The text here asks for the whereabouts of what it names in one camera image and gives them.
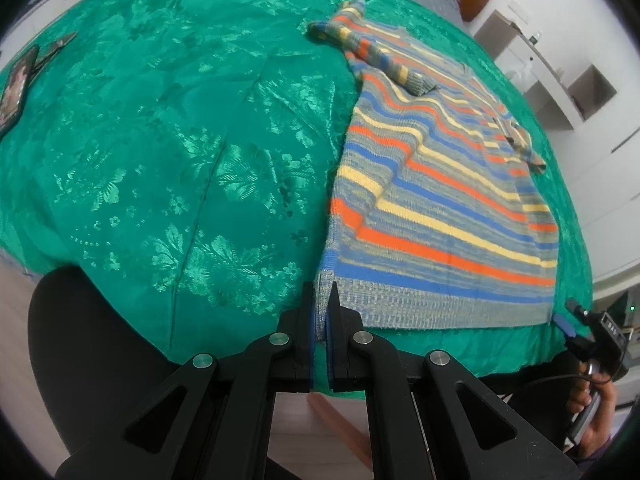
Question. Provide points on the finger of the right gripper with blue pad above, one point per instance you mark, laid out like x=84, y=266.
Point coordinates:
x=564, y=325

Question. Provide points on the white desk with shelves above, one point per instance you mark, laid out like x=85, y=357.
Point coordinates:
x=534, y=77

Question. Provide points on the black smartphone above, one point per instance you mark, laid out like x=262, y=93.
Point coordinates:
x=15, y=91

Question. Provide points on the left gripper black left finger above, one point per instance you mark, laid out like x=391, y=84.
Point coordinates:
x=211, y=419

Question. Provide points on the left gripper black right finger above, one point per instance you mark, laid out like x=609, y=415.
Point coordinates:
x=428, y=416

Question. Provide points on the green floral bedspread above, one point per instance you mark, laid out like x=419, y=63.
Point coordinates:
x=181, y=152

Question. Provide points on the striped knitted sweater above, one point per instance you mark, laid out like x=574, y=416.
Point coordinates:
x=435, y=220

